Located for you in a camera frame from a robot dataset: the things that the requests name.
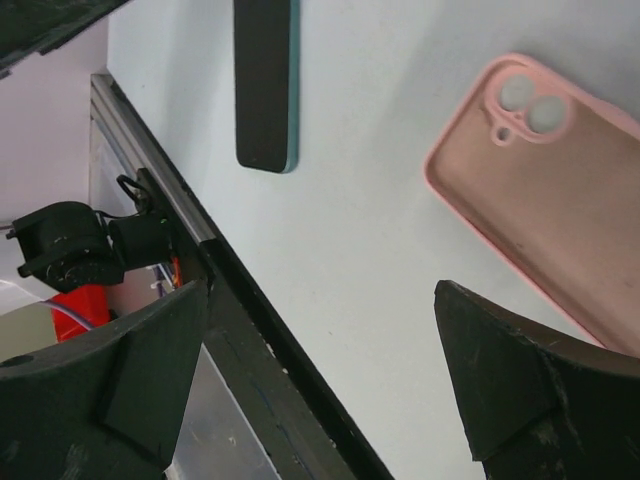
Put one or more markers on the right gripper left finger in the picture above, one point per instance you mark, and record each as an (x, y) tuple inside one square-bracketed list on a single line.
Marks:
[(109, 403)]

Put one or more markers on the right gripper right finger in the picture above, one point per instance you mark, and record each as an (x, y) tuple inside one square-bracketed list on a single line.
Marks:
[(534, 402)]

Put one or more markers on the pink phone case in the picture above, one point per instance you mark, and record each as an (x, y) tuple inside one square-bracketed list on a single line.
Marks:
[(549, 175)]

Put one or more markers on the black phone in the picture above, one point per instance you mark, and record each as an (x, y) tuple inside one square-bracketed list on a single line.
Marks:
[(266, 41)]

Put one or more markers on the red box under table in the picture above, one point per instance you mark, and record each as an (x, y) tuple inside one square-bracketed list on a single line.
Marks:
[(76, 312)]

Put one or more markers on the aluminium cross rail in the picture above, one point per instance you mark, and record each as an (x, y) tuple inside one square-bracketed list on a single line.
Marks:
[(138, 149)]

